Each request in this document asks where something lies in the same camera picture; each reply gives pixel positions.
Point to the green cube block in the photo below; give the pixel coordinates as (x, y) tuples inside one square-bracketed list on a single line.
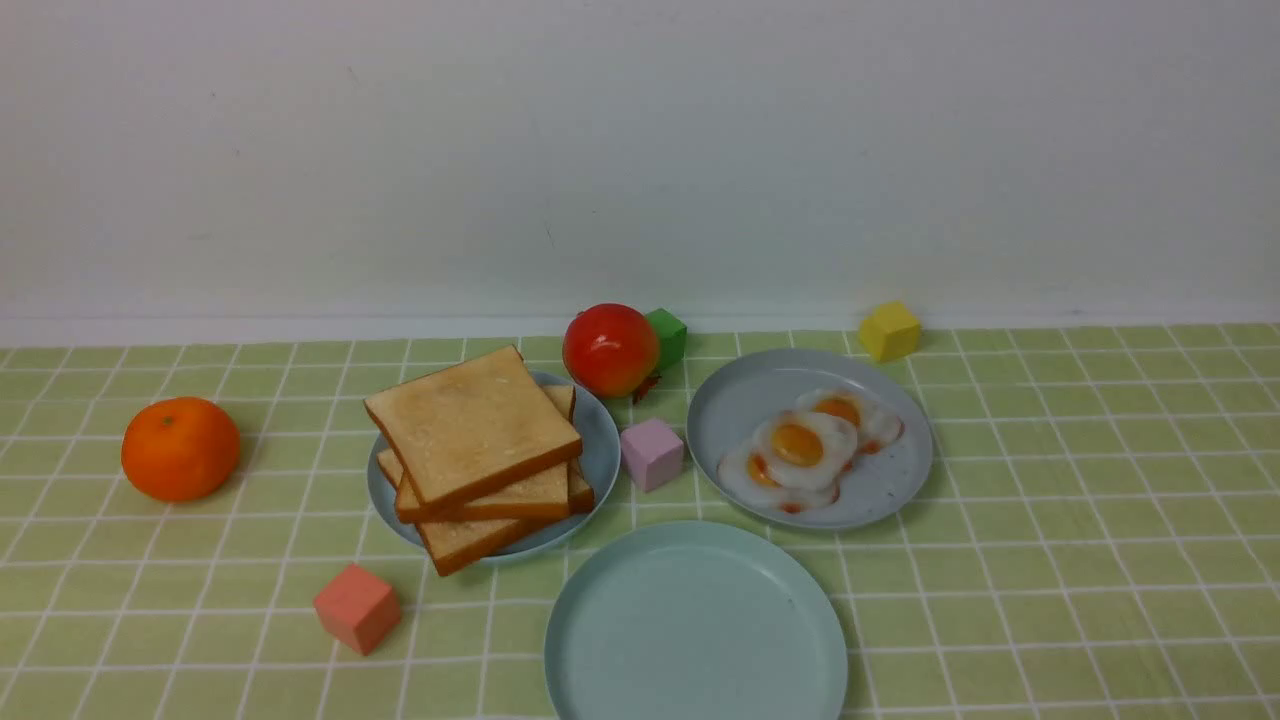
[(672, 336)]

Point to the salmon red cube block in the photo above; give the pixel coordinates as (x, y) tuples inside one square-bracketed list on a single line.
[(358, 608)]

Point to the light teal front plate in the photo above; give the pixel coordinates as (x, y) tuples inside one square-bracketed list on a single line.
[(694, 620)]

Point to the orange mandarin fruit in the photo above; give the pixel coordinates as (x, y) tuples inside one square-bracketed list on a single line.
[(180, 450)]

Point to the fried egg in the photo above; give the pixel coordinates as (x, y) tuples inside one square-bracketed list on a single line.
[(747, 476), (877, 424), (805, 450)]

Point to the blue-grey egg plate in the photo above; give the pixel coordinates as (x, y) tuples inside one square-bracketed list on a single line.
[(748, 391)]

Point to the blue-grey bread plate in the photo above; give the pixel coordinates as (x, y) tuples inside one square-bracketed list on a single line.
[(599, 463)]

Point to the toast slice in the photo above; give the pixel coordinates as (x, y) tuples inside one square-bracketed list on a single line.
[(454, 545), (582, 492), (474, 428), (558, 480)]

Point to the yellow cube block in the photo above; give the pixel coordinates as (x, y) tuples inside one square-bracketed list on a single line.
[(890, 332)]

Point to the pink-purple cube block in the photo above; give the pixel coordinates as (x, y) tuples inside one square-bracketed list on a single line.
[(653, 454)]

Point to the red apple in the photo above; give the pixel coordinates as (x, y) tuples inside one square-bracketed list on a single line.
[(613, 351)]

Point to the green checkered tablecloth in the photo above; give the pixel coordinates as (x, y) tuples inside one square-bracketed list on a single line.
[(1098, 540)]

